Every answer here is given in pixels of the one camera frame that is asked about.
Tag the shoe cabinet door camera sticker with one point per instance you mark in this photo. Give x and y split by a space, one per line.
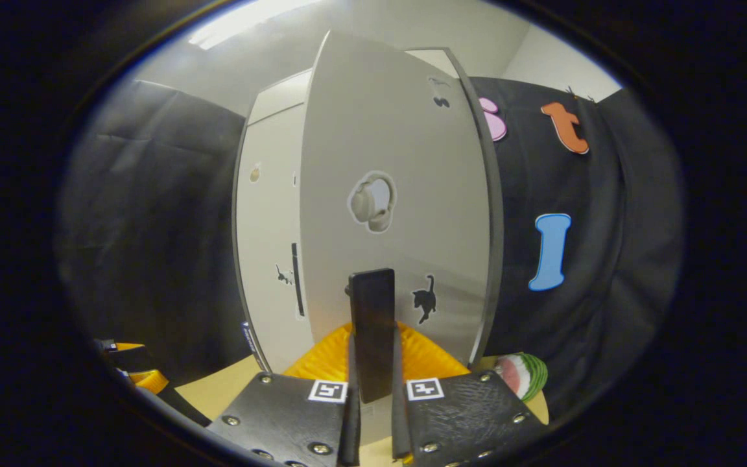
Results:
270 214

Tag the black backdrop cloth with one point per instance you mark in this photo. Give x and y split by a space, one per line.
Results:
153 227

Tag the small black cloth clip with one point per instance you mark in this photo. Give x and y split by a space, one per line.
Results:
578 94

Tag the white double-door shoe cabinet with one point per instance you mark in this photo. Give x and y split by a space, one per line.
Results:
279 97

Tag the watermelon slice toy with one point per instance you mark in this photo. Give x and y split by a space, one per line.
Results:
522 376

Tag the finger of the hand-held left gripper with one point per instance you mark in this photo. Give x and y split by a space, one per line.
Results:
128 357
150 381

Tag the shoe cabinet door headphone sticker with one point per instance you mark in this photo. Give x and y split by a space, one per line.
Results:
386 130

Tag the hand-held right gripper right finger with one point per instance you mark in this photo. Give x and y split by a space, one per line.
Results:
464 418

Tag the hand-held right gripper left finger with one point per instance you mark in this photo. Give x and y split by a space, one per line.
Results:
283 415

